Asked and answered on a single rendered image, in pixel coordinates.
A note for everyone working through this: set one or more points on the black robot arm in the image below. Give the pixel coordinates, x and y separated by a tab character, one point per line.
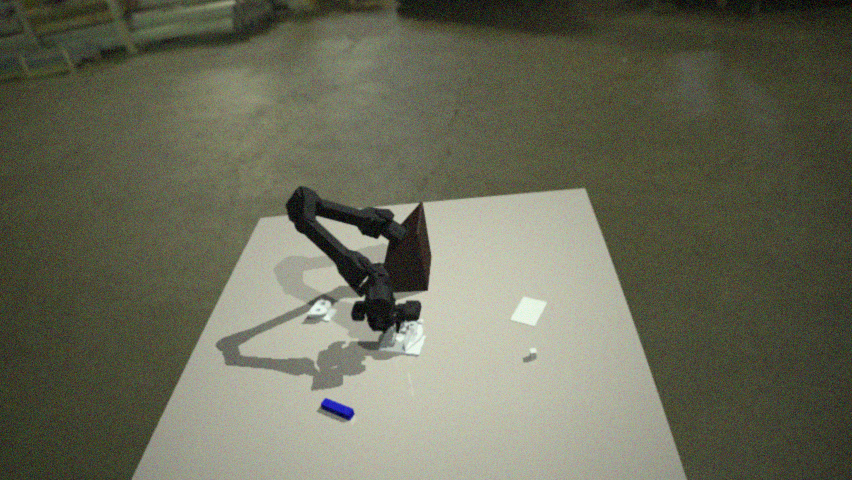
302	208

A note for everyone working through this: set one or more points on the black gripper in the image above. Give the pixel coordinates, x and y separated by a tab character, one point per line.
409	311

